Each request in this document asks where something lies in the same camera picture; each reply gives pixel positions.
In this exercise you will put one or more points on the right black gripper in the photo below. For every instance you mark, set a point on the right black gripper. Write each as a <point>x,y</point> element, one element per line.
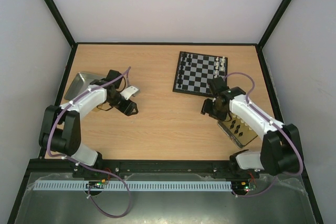
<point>210,110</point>

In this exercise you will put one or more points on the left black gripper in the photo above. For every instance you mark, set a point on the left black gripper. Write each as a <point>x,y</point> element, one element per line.
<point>127,109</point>

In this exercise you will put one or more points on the gold metal tin tray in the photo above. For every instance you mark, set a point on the gold metal tin tray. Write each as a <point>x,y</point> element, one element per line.
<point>240,133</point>

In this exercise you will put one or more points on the black grey chess board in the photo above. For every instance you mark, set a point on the black grey chess board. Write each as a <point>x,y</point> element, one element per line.
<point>194,70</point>

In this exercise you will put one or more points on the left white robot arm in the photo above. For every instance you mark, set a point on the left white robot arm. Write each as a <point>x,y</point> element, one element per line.
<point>60,133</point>

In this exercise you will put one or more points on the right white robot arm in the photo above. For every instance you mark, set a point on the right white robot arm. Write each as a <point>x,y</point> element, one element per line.
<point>280,143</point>

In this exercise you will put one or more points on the silver tin lid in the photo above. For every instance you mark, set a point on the silver tin lid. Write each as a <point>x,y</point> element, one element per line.
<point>80,82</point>

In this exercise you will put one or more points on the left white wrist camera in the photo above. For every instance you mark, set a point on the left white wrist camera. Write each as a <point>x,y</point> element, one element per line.
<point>130,91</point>

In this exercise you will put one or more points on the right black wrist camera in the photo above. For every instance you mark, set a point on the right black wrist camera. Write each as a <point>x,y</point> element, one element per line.
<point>217,85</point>

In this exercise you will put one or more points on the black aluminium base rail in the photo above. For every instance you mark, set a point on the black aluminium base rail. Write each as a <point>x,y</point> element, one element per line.
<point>214,169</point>

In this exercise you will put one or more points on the white slotted cable duct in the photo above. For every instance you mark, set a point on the white slotted cable duct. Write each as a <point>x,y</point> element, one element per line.
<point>76,185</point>

